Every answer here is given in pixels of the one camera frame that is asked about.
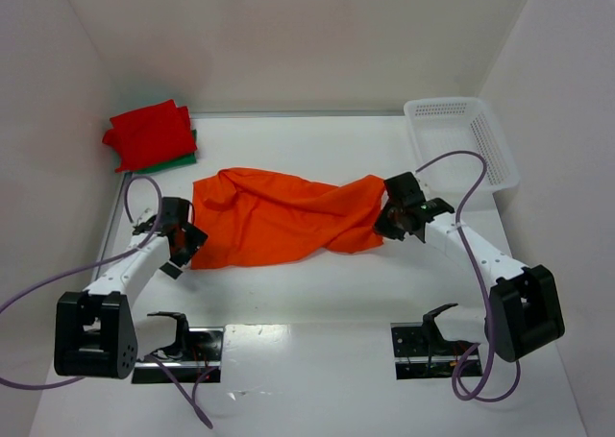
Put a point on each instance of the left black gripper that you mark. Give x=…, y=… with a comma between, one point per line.
x=187, y=241

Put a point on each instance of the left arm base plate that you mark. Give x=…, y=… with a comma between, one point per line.
x=201, y=355

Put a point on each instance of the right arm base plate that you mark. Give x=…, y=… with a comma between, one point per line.
x=416, y=359

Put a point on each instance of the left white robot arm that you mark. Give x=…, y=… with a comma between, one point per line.
x=95, y=333

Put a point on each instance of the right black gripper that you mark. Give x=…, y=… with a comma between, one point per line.
x=393, y=217

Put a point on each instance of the folded green t shirt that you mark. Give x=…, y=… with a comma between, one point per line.
x=173, y=161

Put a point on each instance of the folded red t shirt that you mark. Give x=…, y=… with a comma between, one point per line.
x=128, y=128

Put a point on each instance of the orange t shirt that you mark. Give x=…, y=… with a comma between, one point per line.
x=258, y=218

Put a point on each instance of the white plastic basket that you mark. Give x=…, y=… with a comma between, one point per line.
x=442, y=125

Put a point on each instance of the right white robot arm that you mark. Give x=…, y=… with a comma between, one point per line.
x=522, y=312

